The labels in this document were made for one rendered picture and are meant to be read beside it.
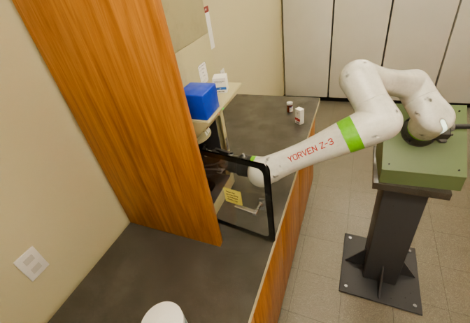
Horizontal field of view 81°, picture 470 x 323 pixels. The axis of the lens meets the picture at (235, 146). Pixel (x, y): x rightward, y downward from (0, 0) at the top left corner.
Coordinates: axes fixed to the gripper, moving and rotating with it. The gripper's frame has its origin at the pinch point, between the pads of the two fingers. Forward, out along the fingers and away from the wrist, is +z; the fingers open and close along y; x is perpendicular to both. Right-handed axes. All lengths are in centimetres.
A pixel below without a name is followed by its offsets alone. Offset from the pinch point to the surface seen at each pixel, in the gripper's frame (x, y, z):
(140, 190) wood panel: -0.4, 25.3, 13.9
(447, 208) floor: 120, -117, -144
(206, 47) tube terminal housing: -47.1, -11.1, -8.9
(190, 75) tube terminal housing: -41.8, 4.1, -8.9
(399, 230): 63, -35, -94
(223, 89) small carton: -33.2, -4.4, -16.5
